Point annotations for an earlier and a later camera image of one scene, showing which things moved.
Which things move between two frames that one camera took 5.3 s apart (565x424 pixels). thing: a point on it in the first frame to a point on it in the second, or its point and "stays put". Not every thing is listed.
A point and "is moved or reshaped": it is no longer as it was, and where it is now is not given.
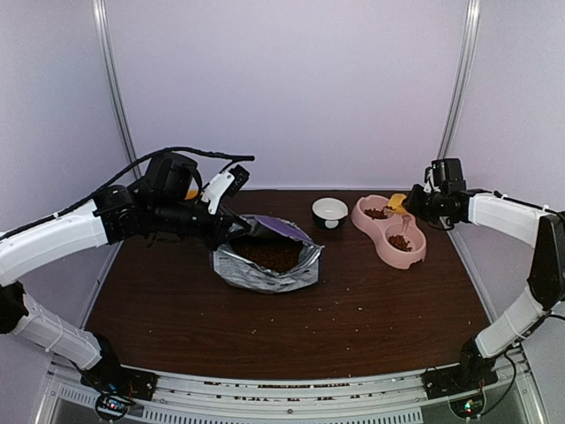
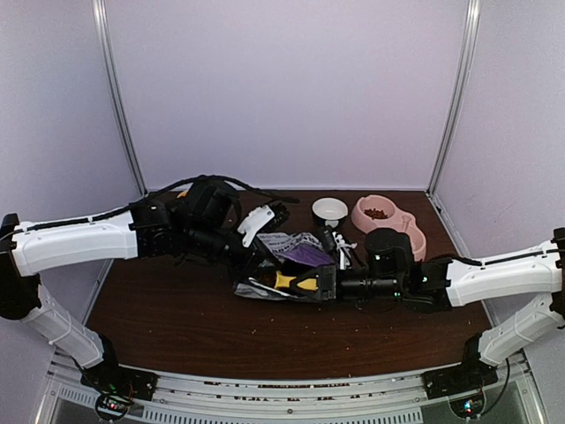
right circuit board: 469,406 stays put
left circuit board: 112,407 stays put
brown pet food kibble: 282,253 to 268,276
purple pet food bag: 274,256 is moved or reshaped
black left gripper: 219,232 to 253,264
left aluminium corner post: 101,20 stays put
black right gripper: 412,205 to 327,283
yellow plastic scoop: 395,201 to 284,282
